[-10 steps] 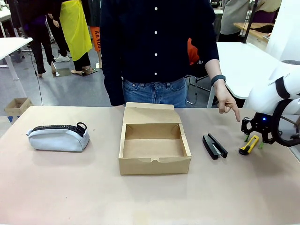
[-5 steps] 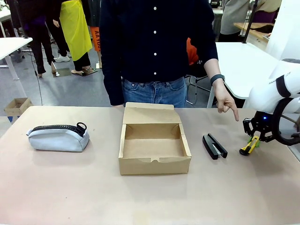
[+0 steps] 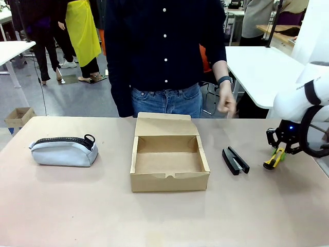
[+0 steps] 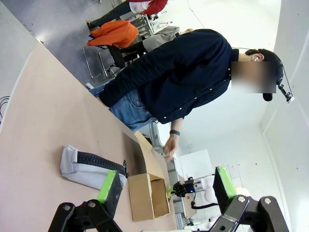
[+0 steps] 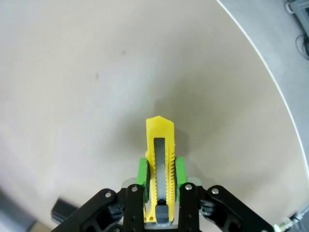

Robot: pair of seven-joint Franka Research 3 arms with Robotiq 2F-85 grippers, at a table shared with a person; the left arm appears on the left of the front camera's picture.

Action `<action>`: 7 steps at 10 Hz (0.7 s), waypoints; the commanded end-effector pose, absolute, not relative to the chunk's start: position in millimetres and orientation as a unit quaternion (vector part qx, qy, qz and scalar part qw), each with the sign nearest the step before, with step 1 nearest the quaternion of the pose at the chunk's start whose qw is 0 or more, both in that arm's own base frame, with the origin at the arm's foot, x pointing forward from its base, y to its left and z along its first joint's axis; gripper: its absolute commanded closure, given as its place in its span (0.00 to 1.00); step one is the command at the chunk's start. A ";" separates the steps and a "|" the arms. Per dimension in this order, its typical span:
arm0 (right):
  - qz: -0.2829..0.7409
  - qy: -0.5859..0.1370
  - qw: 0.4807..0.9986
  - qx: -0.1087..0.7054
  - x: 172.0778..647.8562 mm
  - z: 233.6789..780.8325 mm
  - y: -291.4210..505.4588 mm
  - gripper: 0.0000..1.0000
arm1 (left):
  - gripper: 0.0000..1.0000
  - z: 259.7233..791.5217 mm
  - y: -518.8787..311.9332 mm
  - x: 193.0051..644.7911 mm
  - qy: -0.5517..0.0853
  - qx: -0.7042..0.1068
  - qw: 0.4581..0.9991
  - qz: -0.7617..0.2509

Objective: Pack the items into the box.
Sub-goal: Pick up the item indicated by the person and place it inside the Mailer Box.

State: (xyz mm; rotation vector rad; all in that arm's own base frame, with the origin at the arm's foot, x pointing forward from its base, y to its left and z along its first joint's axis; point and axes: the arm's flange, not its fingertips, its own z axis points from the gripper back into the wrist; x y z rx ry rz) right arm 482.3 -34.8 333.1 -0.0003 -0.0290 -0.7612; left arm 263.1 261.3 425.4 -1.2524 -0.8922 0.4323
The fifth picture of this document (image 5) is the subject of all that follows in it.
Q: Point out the black flat plastic item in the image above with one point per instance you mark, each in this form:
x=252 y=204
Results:
x=63 y=208

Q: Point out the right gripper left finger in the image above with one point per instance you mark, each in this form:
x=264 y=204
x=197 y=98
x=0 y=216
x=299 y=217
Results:
x=130 y=207

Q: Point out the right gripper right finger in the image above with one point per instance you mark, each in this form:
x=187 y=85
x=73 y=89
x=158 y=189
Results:
x=190 y=207

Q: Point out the aluminium profile frame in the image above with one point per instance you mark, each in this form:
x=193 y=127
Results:
x=300 y=9

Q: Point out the yellow utility knife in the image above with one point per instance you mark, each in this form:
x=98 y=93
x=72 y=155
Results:
x=159 y=128

